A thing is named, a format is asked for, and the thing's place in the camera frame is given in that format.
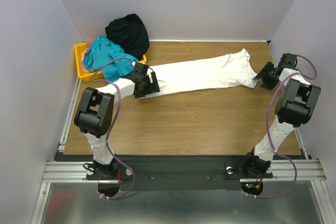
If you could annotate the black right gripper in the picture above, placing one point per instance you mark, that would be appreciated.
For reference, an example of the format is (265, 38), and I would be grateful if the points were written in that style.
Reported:
(271, 74)

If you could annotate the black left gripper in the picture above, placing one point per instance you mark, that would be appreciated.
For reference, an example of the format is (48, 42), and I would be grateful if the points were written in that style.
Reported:
(153, 87)

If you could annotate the white t shirt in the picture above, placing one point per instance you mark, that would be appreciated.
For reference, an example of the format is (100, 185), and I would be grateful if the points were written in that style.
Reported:
(225, 71)

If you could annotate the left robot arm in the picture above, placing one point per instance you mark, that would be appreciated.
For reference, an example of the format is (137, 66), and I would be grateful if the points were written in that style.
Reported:
(97, 113)

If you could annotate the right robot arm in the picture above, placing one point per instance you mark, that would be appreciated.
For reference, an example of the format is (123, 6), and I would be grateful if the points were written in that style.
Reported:
(291, 106)

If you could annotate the teal t shirt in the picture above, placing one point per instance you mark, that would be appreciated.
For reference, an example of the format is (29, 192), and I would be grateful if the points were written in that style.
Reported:
(103, 51)

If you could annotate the black t shirt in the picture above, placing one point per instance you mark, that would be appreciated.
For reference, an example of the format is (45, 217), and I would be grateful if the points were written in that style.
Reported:
(130, 34)

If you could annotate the yellow plastic bin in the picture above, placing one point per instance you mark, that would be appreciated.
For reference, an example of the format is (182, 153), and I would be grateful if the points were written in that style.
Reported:
(80, 50)

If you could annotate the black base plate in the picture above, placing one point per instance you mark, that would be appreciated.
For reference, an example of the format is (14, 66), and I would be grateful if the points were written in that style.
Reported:
(160, 173)

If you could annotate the aluminium frame rail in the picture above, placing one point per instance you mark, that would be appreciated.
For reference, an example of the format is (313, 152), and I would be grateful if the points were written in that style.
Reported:
(291, 196)

